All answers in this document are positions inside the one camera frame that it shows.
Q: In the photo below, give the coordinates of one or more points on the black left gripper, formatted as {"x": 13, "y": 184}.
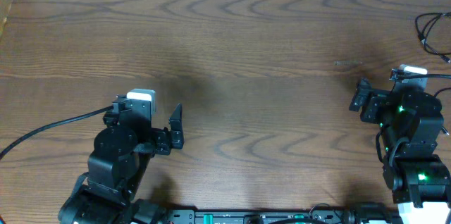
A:
{"x": 167, "y": 137}

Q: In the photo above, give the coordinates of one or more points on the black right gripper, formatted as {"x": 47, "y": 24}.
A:
{"x": 363, "y": 90}

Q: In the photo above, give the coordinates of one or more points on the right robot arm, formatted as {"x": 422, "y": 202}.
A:
{"x": 410, "y": 121}

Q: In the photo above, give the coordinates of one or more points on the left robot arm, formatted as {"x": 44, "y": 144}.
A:
{"x": 122, "y": 151}

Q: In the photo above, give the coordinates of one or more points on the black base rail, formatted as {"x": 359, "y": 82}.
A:
{"x": 319, "y": 213}

